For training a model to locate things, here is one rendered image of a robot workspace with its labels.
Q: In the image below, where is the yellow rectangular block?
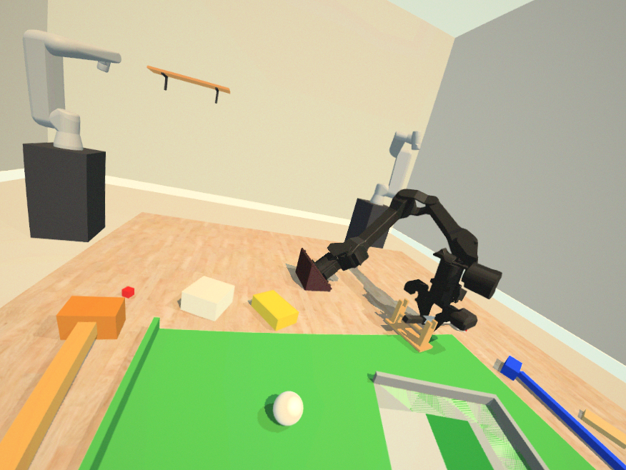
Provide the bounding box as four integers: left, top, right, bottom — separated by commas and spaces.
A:
251, 291, 299, 331

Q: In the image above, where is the white golf ball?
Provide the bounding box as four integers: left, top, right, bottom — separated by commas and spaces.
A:
273, 391, 304, 426

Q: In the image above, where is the cream block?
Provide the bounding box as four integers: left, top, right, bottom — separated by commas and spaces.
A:
180, 276, 234, 321

